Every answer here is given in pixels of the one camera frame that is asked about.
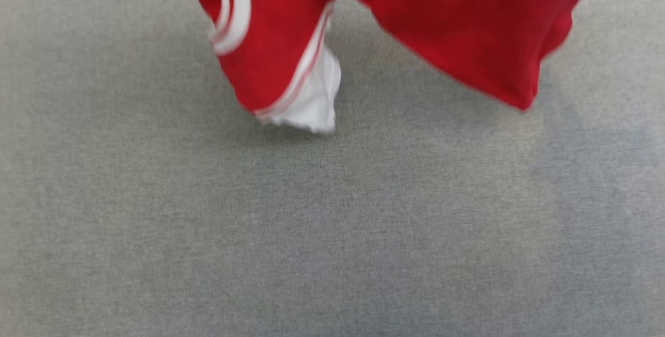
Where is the red basketball jersey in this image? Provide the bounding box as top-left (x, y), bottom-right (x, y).
top-left (187, 0), bottom-right (650, 135)

